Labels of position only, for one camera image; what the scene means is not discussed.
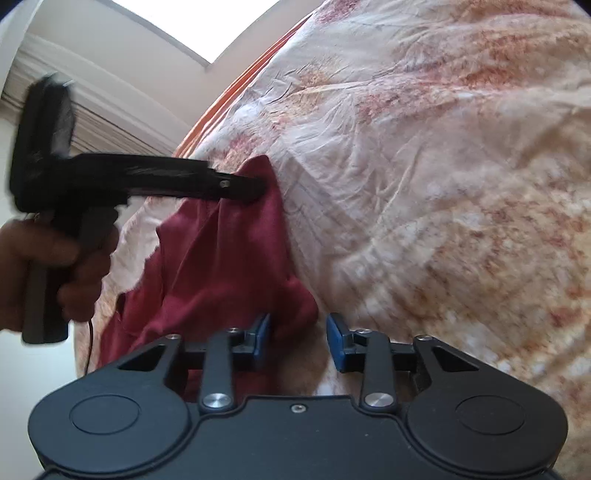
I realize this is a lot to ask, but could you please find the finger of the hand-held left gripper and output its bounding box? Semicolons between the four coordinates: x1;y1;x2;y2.
210;169;267;205

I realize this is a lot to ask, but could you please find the floral bedspread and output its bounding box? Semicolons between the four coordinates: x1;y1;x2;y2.
74;0;591;432

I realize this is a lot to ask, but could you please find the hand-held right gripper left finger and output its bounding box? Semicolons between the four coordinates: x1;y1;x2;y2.
117;313;271;414

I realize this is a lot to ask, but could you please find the maroon garment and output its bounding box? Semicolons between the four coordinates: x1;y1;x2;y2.
95;154;320;403

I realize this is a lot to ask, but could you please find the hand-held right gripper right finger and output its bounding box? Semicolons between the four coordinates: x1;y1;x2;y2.
326;313;481;414

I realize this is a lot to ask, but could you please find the black cable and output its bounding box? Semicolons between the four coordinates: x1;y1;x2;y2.
84;319;96;376

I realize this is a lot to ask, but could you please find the pleated beige curtain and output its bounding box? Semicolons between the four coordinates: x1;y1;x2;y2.
0;33;182;158

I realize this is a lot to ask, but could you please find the person's left hand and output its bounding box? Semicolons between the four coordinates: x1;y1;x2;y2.
0;217;121;334

